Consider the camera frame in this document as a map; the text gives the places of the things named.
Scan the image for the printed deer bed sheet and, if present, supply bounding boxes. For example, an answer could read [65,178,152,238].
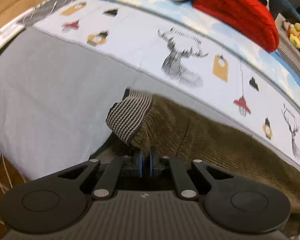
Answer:
[0,0,300,179]

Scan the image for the yellow plush toy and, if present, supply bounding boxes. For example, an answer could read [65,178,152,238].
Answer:
[287,23,300,51]

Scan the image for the light blue patterned blanket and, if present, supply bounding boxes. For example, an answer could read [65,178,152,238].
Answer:
[110,0,300,108]

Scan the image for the folded red blanket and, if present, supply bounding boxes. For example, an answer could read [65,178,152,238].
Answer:
[193,0,279,53]

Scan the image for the olive corduroy pants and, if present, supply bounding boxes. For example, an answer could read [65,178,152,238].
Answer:
[106,89,300,237]

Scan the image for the teal shark plush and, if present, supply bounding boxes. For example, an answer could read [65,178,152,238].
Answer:
[268,0,300,21]

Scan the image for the white cable on floor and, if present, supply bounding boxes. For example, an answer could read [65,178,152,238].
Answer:
[0,152,27,225]

